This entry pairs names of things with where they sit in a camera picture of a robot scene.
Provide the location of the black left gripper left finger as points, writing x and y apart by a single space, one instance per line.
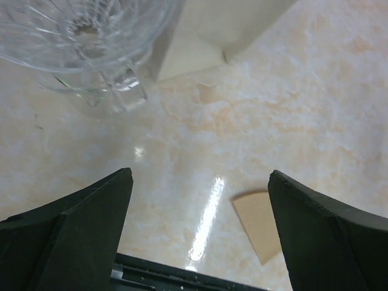
70 243

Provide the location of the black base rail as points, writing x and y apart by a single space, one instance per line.
131 273

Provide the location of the brown paper filter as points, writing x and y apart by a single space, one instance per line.
255 213

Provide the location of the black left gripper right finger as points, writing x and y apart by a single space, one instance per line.
327 244

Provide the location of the cream canvas tote bag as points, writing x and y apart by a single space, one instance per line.
205 34

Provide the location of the clear plastic cup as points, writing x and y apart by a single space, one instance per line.
96 53

